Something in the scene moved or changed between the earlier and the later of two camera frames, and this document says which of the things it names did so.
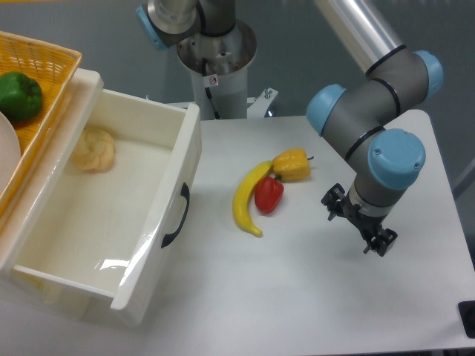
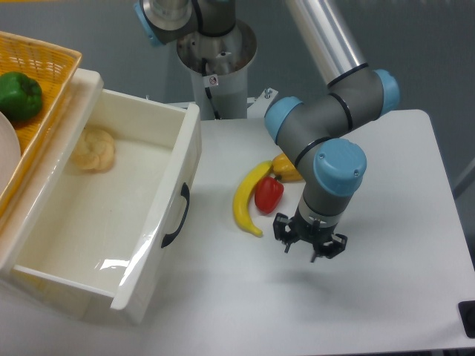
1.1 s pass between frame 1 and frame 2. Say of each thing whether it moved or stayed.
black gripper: moved
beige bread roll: stayed
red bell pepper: stayed
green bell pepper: stayed
